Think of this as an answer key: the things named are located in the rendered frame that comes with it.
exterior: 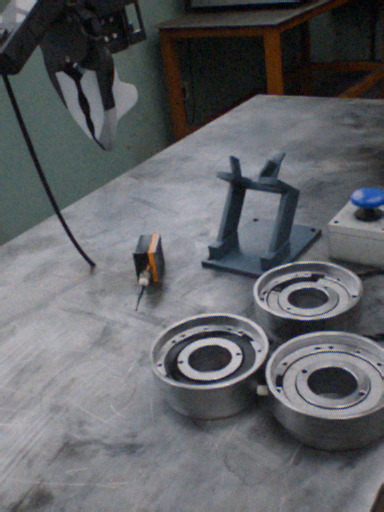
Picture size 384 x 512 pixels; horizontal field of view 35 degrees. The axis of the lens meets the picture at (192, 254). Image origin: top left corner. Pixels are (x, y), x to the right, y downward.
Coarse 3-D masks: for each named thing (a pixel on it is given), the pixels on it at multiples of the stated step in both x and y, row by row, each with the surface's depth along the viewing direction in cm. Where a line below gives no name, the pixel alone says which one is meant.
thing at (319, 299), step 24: (288, 264) 64; (312, 264) 64; (264, 288) 63; (288, 288) 62; (312, 288) 62; (360, 288) 58; (264, 312) 58; (288, 312) 59; (312, 312) 58; (336, 312) 56; (360, 312) 58; (288, 336) 57
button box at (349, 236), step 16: (352, 208) 73; (336, 224) 70; (352, 224) 69; (368, 224) 69; (336, 240) 70; (352, 240) 69; (368, 240) 68; (336, 256) 71; (352, 256) 70; (368, 256) 69
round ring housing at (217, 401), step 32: (192, 320) 58; (224, 320) 58; (160, 352) 56; (192, 352) 55; (224, 352) 56; (256, 352) 54; (160, 384) 52; (224, 384) 49; (256, 384) 51; (192, 416) 52; (224, 416) 51
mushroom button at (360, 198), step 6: (354, 192) 70; (360, 192) 69; (366, 192) 69; (372, 192) 69; (378, 192) 69; (354, 198) 69; (360, 198) 68; (366, 198) 68; (372, 198) 68; (378, 198) 68; (354, 204) 69; (360, 204) 68; (366, 204) 68; (372, 204) 68; (378, 204) 68; (366, 210) 70; (372, 210) 70
